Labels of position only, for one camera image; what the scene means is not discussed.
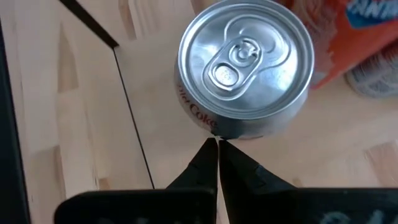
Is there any silver Diet Coke can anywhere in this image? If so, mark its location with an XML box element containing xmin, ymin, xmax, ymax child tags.
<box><xmin>174</xmin><ymin>0</ymin><xmax>315</xmax><ymax>140</ymax></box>

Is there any red Coca-Cola can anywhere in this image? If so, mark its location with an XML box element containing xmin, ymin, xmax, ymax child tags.
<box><xmin>273</xmin><ymin>0</ymin><xmax>398</xmax><ymax>91</ymax></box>

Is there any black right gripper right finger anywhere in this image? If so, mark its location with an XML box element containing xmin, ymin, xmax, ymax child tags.
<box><xmin>218</xmin><ymin>139</ymin><xmax>398</xmax><ymax>224</ymax></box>

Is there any slim silver blue can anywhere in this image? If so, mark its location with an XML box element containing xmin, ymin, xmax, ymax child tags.
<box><xmin>345</xmin><ymin>40</ymin><xmax>398</xmax><ymax>100</ymax></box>

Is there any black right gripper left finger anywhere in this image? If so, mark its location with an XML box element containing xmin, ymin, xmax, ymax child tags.
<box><xmin>53</xmin><ymin>137</ymin><xmax>220</xmax><ymax>224</ymax></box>

